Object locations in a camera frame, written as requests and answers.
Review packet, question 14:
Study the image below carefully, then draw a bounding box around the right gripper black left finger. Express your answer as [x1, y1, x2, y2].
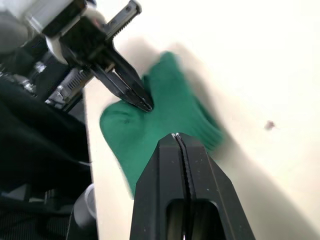
[129, 133, 191, 240]

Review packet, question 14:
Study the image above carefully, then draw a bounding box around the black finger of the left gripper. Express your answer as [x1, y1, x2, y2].
[89, 65, 152, 113]
[106, 37, 154, 111]

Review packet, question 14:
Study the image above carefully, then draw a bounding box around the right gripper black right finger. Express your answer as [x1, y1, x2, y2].
[176, 132, 256, 240]

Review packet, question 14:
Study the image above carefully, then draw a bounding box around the green sock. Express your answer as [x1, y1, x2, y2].
[99, 51, 225, 200]

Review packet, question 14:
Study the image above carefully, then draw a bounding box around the dark robot torso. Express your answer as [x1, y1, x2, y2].
[0, 44, 99, 240]

